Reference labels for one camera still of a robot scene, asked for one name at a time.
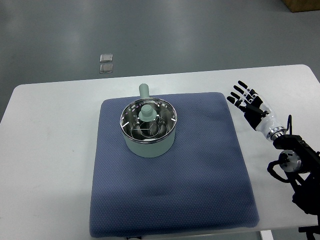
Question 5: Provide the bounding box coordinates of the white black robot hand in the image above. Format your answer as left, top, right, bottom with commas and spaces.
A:
227, 80, 287, 141

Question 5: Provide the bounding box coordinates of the glass lid with green knob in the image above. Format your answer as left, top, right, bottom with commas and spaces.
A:
120, 97, 178, 144

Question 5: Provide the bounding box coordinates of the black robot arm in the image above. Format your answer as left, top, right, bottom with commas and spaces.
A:
267, 115, 320, 219

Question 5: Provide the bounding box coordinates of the light green pot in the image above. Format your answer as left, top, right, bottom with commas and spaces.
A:
122, 83, 176, 158

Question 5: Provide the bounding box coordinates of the blue fabric mat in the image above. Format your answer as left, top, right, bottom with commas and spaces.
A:
89, 92, 259, 238

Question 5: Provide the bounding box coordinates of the brown cardboard box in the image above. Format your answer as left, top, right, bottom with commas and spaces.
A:
282, 0, 320, 13

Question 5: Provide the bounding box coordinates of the lower metal floor plate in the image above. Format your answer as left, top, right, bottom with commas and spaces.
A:
99, 63, 114, 74

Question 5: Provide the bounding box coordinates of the metal floor plate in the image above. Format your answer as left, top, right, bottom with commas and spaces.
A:
99, 63, 114, 74
99, 53, 113, 63

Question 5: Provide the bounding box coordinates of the upper metal floor plate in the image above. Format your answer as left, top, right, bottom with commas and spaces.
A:
99, 53, 113, 63

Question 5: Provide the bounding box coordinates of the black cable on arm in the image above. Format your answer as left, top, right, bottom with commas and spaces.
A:
266, 160, 292, 184

